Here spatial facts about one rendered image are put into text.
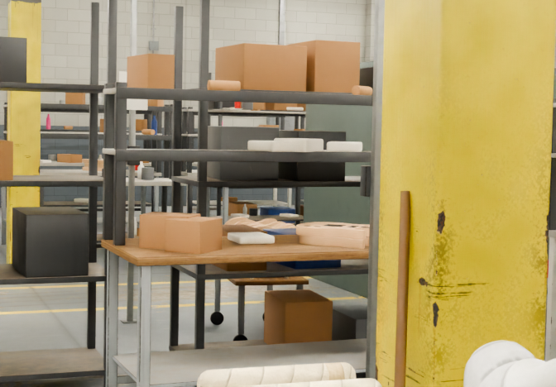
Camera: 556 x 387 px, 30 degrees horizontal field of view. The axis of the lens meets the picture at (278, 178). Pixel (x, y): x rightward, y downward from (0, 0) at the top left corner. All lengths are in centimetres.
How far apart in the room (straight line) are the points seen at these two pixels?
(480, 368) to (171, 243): 357
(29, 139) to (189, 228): 527
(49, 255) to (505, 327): 381
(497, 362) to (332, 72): 490
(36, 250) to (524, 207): 384
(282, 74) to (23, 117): 433
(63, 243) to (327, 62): 185
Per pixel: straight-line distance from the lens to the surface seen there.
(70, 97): 1085
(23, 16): 997
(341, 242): 518
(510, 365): 135
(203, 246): 480
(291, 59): 607
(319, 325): 622
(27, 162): 994
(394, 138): 231
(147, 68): 512
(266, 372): 125
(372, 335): 483
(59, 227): 572
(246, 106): 1132
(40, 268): 573
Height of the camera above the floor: 150
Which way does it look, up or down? 3 degrees down
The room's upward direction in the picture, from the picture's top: 1 degrees clockwise
